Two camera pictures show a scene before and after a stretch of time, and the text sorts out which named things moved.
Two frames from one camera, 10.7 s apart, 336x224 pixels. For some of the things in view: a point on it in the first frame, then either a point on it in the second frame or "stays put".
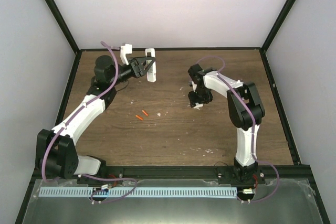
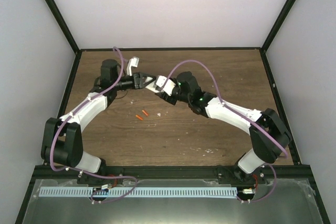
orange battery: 145,113 stays put
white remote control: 151,73 to 150,86
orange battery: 139,117 stays put
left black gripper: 138,69 to 138,80
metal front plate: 280,201 stays put
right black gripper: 193,99 to 164,96
